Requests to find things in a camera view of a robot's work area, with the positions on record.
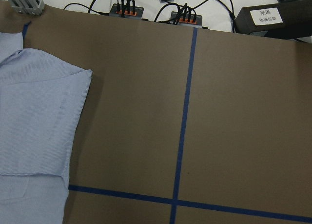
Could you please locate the light blue striped shirt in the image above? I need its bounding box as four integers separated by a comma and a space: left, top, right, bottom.
0, 33, 92, 224

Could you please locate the black USB hub far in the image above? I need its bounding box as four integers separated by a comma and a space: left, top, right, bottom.
169, 11, 203, 28

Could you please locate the black usb hub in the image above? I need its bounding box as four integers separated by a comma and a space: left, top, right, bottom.
169, 11, 203, 28
109, 3, 144, 20

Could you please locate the black USB hub near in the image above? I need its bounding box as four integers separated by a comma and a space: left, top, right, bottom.
109, 3, 144, 20

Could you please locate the black labelled box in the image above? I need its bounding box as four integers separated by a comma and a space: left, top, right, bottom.
235, 0, 312, 39

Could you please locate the aluminium frame post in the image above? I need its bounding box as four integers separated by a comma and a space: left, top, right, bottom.
7, 0, 45, 16

